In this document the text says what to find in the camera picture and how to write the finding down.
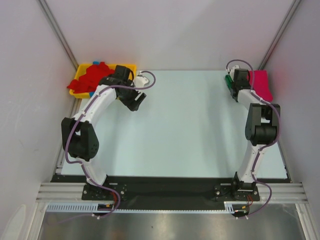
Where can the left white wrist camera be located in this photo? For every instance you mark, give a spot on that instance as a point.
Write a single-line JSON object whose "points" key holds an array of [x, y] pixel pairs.
{"points": [[140, 81]]}

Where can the left corner aluminium post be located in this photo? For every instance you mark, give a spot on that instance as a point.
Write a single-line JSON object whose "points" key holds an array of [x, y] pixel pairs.
{"points": [[53, 23]]}

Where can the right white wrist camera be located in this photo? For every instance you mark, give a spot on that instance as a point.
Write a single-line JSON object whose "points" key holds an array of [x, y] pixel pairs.
{"points": [[233, 68]]}

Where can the green t shirt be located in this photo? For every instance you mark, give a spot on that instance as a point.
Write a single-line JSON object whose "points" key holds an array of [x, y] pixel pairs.
{"points": [[229, 82]]}

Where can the red t shirt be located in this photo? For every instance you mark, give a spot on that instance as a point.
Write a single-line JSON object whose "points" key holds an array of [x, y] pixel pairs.
{"points": [[88, 81]]}

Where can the blue t shirt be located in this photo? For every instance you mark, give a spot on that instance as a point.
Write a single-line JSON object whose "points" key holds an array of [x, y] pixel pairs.
{"points": [[96, 73]]}

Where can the right corner aluminium post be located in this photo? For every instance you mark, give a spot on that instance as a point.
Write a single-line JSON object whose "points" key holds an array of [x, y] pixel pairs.
{"points": [[280, 32]]}

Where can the slotted cable duct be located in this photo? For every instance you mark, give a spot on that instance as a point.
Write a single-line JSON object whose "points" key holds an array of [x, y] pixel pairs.
{"points": [[101, 208]]}

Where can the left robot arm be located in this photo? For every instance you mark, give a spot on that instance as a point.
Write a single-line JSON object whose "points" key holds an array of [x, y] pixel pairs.
{"points": [[79, 138]]}

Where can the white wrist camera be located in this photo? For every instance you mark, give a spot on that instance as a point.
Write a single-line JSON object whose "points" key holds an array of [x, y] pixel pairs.
{"points": [[140, 81], [233, 68]]}

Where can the corner aluminium post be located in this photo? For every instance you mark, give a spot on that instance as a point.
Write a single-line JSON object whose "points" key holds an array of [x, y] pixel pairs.
{"points": [[280, 32], [53, 23]]}

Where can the aluminium frame rail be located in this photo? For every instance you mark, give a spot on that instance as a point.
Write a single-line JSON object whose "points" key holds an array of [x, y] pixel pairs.
{"points": [[282, 193]]}

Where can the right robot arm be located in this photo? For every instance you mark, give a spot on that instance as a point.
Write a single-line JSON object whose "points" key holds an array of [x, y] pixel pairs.
{"points": [[261, 130]]}

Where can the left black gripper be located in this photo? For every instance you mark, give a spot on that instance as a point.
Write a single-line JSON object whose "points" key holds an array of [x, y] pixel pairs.
{"points": [[132, 104]]}

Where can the yellow plastic bin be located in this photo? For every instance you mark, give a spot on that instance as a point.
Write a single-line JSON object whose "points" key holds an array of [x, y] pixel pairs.
{"points": [[86, 95]]}

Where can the magenta t shirt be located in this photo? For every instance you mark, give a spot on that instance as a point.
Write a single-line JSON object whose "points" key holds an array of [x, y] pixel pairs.
{"points": [[261, 84]]}

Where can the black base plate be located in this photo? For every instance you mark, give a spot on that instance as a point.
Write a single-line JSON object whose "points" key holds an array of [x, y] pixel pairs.
{"points": [[165, 193]]}

